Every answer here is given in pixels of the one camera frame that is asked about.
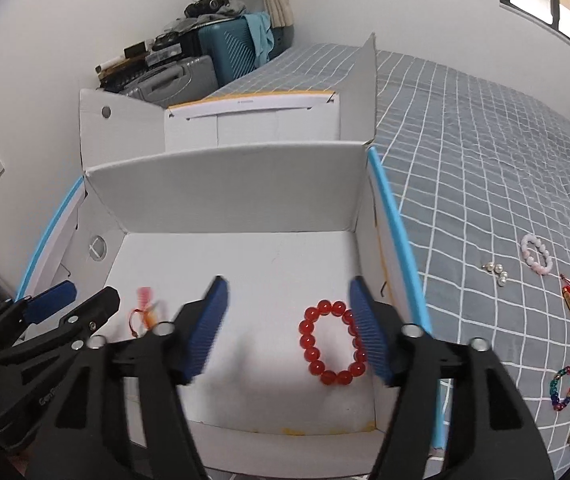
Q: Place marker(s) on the grey checked bed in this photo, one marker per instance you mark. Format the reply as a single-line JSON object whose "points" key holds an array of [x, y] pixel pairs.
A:
{"points": [[465, 160]]}

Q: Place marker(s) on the teal suitcase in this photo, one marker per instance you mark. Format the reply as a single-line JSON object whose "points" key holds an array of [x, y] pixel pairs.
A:
{"points": [[230, 45]]}

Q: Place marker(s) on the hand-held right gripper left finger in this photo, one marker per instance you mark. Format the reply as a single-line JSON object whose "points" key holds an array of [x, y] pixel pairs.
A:
{"points": [[207, 332]]}

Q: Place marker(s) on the grey suitcase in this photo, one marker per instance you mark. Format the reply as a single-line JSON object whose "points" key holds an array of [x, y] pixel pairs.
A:
{"points": [[175, 80]]}

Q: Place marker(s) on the small white pearl jewelry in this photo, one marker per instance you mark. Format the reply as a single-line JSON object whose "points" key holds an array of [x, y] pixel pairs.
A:
{"points": [[503, 275]]}

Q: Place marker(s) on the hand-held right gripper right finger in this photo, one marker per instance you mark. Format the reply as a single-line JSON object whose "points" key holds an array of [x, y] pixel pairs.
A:
{"points": [[370, 340]]}

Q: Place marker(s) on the white cardboard box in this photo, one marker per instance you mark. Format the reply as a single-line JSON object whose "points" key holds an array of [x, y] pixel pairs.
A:
{"points": [[245, 270]]}

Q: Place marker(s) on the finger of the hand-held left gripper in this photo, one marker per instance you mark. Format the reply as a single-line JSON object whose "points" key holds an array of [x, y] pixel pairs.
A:
{"points": [[50, 301], [92, 310]]}

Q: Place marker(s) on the teal cloth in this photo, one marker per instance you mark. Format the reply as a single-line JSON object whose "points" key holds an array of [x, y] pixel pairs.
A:
{"points": [[260, 35]]}

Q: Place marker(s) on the pile of dark clothes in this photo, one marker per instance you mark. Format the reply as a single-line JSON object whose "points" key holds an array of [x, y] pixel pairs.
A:
{"points": [[215, 7]]}

